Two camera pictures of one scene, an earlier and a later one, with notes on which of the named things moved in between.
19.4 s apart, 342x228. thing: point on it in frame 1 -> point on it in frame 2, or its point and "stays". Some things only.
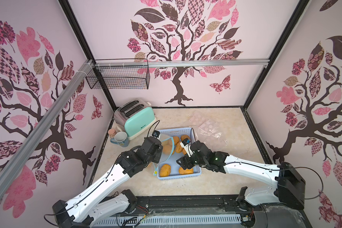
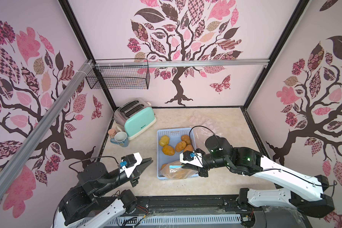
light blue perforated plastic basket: [173, 150] stays
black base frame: [262, 216] stays
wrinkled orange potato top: [167, 146] -> [178, 174]
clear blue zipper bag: [167, 143] -> [173, 170]
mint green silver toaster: [134, 116] stays
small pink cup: [111, 132] stays
